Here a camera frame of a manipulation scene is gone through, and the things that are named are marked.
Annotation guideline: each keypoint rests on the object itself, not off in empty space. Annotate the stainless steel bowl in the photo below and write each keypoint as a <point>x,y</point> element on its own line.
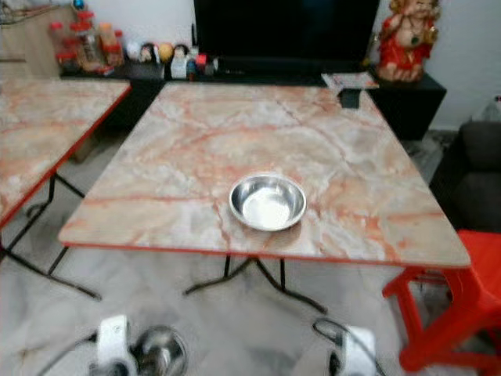
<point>268,202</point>
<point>160,352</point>

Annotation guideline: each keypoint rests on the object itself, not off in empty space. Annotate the red plastic stool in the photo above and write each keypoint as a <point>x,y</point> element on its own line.
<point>458,305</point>

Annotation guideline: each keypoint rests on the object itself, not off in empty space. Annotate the dark grey sofa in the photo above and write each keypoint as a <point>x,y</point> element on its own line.
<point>473,172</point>

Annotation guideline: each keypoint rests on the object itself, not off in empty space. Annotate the black low tv cabinet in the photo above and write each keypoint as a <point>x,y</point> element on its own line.
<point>411,110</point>

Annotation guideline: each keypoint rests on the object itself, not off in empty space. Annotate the black table edge clamp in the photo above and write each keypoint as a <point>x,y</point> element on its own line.
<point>350,98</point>

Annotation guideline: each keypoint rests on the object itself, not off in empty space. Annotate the white orange printed flyer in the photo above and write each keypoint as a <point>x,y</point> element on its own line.
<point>348,80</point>

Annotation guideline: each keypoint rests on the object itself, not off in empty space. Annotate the small red box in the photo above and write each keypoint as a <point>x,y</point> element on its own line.
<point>200,62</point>

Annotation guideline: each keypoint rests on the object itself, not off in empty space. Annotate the red laughing Buddha statue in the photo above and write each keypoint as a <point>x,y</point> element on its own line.
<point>407,39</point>

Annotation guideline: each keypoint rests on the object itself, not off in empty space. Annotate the small white box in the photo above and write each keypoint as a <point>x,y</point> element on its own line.
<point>178,67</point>

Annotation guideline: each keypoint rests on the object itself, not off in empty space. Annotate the black flat television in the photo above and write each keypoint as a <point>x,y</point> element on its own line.
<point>286,30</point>

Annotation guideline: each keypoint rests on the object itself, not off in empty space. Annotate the black round figurine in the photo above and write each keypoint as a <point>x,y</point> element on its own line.
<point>181,52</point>
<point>149,53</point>

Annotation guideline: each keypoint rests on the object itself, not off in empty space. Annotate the yellow round figurine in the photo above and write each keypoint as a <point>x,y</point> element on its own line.
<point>165,53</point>

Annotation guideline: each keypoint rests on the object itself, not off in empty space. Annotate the light wooden cabinet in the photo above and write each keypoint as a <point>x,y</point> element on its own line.
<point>31,43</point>

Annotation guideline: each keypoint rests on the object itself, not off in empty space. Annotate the small red-lid jar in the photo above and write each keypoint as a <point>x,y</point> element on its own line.
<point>66,62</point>
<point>113,55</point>

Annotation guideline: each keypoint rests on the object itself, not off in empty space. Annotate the white blue round figurine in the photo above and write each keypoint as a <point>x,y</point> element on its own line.
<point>133,52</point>

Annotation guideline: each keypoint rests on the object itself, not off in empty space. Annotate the tall red-lid clear jar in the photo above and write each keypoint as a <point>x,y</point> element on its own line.
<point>56,37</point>

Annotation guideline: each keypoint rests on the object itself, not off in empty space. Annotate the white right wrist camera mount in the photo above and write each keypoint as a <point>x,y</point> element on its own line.
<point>358,351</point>

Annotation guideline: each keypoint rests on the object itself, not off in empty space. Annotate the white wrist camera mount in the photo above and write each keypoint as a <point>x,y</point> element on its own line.
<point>358,351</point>
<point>113,343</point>

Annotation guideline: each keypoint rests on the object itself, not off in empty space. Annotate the black folding table leg frame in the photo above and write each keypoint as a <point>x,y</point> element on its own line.
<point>63,282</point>
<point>297,298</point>

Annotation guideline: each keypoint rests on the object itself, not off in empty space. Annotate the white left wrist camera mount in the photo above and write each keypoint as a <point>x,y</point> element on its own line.
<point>113,343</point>

